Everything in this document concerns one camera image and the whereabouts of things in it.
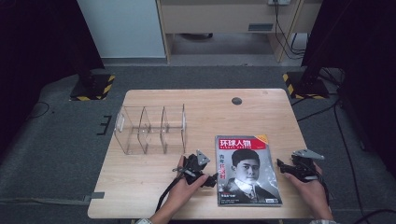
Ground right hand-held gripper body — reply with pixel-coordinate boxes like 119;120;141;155
290;148;325;183

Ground grey tape piece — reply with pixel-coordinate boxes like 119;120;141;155
83;191;106;203

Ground black curtain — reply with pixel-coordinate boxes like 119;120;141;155
301;0;396;178
0;0;106;157

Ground person's left hand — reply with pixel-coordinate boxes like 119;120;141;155
166;155;209;217

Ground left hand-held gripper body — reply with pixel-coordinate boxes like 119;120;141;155
173;149;211;185

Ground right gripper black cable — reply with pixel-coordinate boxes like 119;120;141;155
311;167;331;206

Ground person's right hand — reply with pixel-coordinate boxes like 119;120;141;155
284;162;332;218

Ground clear acrylic file rack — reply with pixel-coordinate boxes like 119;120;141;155
113;103;188;156

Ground beige wooden cabinet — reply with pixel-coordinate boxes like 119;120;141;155
155;0;323;64

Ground magazine with portrait cover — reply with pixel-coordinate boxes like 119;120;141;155
214;133;283;207

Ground black cables from power strip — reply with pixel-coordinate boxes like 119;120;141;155
274;3;307;61

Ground white panel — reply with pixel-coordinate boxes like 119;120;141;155
77;0;166;59

